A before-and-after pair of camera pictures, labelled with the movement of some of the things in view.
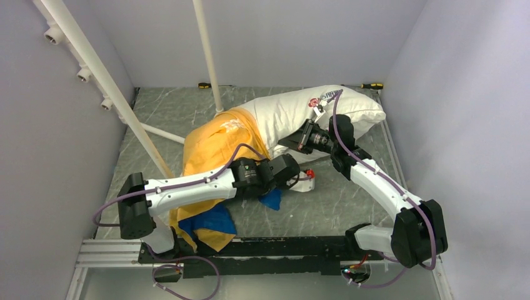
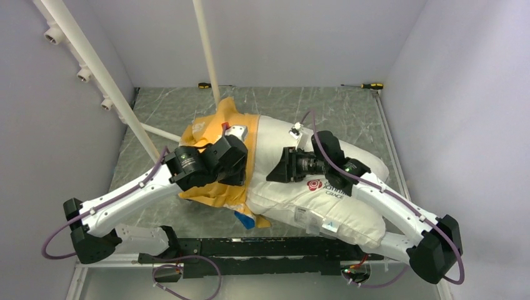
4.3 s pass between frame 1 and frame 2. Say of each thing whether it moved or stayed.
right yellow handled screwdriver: stayed
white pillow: moved
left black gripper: moved
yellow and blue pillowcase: moved
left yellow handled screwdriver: stayed
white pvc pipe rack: stayed
